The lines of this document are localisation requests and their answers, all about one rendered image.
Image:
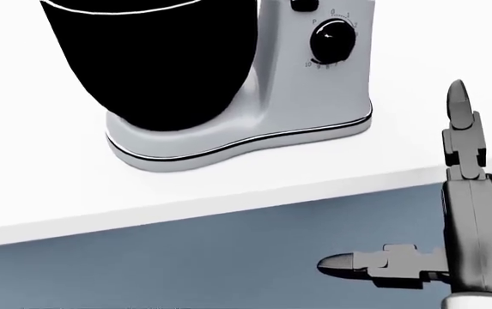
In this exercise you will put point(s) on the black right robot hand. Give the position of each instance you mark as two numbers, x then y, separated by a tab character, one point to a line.
473	225

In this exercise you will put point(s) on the white stand mixer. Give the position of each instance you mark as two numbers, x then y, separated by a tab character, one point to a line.
314	106

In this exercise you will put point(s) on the black mixer speed dial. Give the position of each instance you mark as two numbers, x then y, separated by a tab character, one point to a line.
332	41

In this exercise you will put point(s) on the black mixer release button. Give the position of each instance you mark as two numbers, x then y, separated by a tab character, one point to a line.
304	4

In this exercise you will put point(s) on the black mixer bowl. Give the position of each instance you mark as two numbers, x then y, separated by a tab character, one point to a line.
151	64

